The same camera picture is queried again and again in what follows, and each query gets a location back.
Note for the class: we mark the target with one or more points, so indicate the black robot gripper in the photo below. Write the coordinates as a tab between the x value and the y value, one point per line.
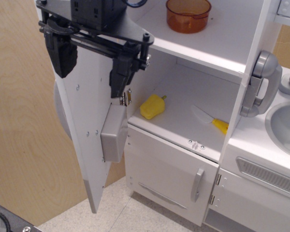
102	26

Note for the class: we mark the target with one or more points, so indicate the white fridge door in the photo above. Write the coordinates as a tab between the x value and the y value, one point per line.
96	124

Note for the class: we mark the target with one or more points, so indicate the white toy fridge cabinet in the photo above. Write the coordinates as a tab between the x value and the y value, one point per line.
210	69

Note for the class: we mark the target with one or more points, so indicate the yellow toy bell pepper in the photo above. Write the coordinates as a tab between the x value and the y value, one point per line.
153	106

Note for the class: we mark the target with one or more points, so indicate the orange transparent toy pot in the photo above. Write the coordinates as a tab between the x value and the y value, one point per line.
187	16

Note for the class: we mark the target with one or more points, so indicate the light plywood panel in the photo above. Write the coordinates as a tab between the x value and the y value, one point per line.
39	174

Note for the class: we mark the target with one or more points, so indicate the white lower freezer door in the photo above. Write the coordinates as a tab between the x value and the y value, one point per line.
169	175

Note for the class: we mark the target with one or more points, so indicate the grey toy telephone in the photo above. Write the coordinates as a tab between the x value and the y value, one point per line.
263	85

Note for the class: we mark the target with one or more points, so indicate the black equipment corner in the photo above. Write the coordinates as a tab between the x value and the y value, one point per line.
10	222

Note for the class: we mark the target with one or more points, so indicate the grey toy sink basin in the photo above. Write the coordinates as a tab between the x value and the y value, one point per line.
277	123

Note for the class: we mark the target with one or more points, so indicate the white toy oven unit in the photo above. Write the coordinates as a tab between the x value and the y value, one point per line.
253	192

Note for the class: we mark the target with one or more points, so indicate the toy knife yellow handle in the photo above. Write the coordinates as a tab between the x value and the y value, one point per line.
206	118

